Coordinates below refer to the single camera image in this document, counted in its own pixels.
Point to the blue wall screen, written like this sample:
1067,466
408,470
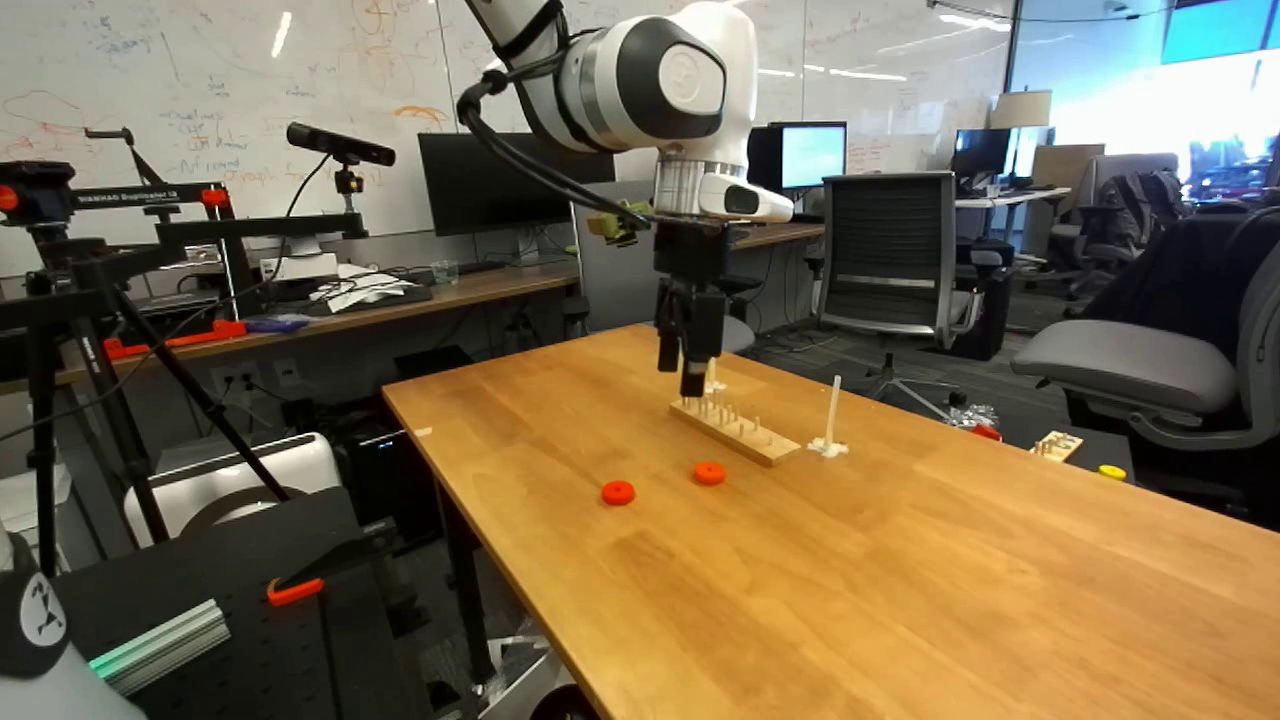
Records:
1213,25

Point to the white round appliance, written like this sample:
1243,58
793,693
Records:
307,470

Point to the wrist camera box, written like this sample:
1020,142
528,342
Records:
623,224

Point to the long wooden desk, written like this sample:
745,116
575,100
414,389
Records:
440,289

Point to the small yellow object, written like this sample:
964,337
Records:
1112,470

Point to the small blue item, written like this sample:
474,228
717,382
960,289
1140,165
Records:
278,327

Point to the black cart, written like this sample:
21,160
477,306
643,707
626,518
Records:
201,560

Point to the black mesh office chair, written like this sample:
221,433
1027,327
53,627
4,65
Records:
906,254

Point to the silver green tube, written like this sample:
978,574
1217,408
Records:
163,644

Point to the large black monitor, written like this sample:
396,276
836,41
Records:
455,180

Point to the small red object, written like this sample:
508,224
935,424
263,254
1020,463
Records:
991,433

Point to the black dark monitor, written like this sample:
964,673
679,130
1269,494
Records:
761,155

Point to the distant black chair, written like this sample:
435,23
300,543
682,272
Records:
1124,223

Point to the black table leg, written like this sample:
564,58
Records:
466,601

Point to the small distant monitor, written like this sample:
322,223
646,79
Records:
982,155

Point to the gray office chair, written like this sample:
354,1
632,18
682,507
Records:
1132,361

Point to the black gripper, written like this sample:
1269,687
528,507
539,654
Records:
692,254

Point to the white papers pile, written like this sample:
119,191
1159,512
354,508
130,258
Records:
362,289

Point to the black camera bar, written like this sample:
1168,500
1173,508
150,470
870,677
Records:
341,146

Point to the beige lamp shade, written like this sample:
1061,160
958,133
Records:
1020,110

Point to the wooden base with pegs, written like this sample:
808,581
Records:
745,439

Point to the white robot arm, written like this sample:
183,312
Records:
643,83

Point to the monitor with lit screen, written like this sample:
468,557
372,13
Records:
815,157

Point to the black tripod rig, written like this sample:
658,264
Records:
40,424

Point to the orange disk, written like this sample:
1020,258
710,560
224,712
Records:
618,494
710,472

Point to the tan card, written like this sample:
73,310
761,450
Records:
1056,446

